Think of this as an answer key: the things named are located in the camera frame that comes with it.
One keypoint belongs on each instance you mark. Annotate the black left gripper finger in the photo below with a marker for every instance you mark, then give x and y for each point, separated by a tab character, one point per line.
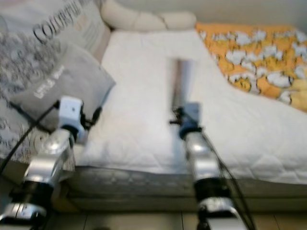
97	116

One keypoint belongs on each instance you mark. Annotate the patterned pillow with Colorful print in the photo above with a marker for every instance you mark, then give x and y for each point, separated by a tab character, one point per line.
29	52

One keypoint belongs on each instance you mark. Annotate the orange cartoon print blanket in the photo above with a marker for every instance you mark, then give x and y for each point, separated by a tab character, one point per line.
254	57

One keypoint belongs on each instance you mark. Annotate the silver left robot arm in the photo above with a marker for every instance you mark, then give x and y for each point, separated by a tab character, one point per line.
41	167

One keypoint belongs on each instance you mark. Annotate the grey square cushion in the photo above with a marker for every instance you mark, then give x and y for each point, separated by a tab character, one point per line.
72	81

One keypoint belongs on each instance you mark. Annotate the white quilted bed sheet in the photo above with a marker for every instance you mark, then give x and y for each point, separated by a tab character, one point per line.
139	91

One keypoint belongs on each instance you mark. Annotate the grey quilted mattress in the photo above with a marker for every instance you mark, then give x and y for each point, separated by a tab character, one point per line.
134	184

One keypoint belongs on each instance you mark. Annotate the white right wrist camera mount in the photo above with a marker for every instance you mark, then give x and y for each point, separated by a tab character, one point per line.
193	117

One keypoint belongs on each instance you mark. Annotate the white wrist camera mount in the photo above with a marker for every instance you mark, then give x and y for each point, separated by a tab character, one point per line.
72	114
193	117

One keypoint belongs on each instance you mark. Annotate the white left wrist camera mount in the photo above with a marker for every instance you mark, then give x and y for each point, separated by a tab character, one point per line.
72	114

